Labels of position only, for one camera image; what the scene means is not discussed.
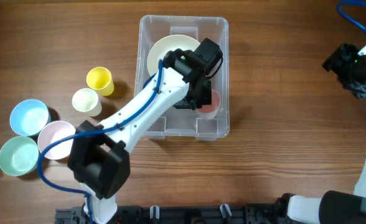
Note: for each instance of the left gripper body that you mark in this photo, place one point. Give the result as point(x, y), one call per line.
point(198, 96)

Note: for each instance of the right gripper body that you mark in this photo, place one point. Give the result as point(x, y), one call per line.
point(342, 62)

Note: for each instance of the pink cup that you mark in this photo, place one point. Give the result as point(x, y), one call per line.
point(210, 111)

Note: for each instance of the clear plastic storage container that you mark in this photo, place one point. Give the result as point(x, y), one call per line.
point(186, 123)

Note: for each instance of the cream bowl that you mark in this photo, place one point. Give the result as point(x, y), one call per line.
point(166, 44)

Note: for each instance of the yellow cup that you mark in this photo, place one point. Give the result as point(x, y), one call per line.
point(100, 80)

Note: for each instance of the cream cup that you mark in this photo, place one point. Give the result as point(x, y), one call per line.
point(87, 102)

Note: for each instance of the pink small bowl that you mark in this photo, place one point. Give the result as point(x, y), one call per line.
point(52, 132)

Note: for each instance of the light blue small bowl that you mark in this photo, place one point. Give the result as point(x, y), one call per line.
point(29, 117)

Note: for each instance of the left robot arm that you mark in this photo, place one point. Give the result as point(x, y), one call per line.
point(181, 69)

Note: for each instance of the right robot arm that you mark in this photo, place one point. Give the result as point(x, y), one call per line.
point(333, 206)

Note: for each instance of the mint green small bowl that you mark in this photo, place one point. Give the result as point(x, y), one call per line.
point(19, 156)

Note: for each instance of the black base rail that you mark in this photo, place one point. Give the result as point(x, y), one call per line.
point(249, 214)

